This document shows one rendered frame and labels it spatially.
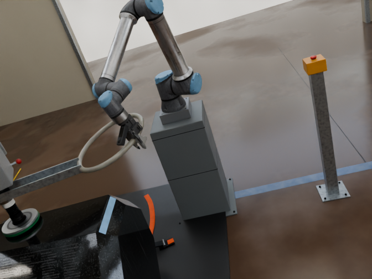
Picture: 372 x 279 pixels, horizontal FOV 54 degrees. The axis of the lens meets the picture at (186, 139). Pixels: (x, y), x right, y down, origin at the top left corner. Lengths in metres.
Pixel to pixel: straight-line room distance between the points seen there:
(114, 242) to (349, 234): 1.54
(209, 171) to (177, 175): 0.25
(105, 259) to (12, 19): 5.69
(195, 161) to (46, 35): 4.78
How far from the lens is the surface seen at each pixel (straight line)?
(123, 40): 2.25
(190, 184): 2.86
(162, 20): 2.32
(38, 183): 2.22
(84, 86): 7.06
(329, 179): 2.91
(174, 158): 2.73
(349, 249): 2.61
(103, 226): 2.05
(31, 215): 2.37
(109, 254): 2.01
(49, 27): 6.94
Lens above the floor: 1.91
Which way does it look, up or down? 26 degrees down
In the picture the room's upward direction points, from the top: 19 degrees counter-clockwise
